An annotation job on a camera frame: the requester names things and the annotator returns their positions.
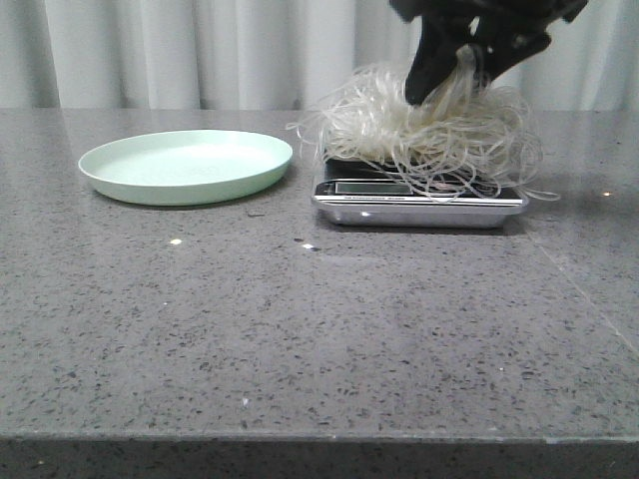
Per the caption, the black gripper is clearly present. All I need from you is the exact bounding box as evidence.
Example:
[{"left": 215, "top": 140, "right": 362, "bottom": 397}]
[{"left": 389, "top": 0, "right": 588, "bottom": 106}]

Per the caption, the translucent white vermicelli bundle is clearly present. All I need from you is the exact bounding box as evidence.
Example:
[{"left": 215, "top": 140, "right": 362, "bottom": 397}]
[{"left": 288, "top": 47, "right": 559, "bottom": 201}]

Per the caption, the digital kitchen scale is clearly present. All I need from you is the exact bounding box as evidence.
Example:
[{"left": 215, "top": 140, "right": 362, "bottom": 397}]
[{"left": 312, "top": 160, "right": 529, "bottom": 229}]

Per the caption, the light green round plate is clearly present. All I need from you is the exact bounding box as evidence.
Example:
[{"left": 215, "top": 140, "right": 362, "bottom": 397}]
[{"left": 78, "top": 130, "right": 293, "bottom": 207}]

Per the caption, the white pleated curtain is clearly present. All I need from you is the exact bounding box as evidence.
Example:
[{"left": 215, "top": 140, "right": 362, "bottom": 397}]
[{"left": 1, "top": 1, "right": 638, "bottom": 111}]

